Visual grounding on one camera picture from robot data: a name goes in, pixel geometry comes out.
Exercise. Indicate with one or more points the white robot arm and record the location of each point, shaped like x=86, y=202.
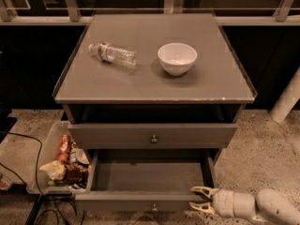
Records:
x=267, y=207

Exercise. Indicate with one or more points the red snack bag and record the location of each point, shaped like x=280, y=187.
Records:
x=64, y=144

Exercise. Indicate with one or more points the yellow snack bag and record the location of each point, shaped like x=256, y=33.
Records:
x=56, y=170

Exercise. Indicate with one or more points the grey drawer cabinet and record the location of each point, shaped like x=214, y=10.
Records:
x=215, y=89

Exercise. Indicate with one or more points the grey top drawer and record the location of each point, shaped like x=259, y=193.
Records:
x=152, y=136

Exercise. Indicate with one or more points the grey drawer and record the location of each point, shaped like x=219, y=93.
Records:
x=152, y=136
x=147, y=180

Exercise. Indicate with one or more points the white bowl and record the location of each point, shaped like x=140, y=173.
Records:
x=176, y=58

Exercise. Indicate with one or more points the clear plastic storage bin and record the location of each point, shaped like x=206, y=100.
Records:
x=40, y=181

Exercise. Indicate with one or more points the red white object on floor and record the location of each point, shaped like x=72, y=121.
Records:
x=5, y=183

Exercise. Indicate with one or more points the metal railing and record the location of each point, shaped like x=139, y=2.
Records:
x=225, y=12

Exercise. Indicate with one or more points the brown snack bag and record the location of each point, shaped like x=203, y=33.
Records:
x=75, y=174

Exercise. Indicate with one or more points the clear plastic water bottle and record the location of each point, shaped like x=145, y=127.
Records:
x=113, y=54

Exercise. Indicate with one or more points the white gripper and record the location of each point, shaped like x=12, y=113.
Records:
x=223, y=201

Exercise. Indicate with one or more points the white cylindrical post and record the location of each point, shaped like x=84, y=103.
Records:
x=287, y=99

